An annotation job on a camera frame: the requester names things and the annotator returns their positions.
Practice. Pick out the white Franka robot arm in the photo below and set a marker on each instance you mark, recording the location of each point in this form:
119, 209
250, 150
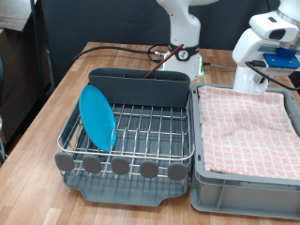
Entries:
182, 25

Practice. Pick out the blue plastic plate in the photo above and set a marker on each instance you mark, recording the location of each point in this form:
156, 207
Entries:
98, 118

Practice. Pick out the pink checkered cloth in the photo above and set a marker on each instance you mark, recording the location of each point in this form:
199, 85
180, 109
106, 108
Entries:
243, 143

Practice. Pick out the black backdrop curtain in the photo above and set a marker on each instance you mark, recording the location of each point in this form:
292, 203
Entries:
93, 22

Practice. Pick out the grey plastic crate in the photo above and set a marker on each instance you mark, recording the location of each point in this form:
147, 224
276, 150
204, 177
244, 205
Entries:
243, 200

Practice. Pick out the dark grey cutlery holder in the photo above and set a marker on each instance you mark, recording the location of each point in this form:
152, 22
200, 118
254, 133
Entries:
140, 90

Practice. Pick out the black vertical pole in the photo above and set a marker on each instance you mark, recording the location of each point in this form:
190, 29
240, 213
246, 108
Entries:
37, 47

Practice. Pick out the wooden shelf board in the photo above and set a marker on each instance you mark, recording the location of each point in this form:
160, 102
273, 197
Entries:
14, 14

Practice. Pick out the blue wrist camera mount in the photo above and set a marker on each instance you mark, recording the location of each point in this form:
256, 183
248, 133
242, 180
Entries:
281, 59

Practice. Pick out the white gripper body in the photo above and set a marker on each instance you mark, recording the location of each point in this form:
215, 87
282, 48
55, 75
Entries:
247, 47

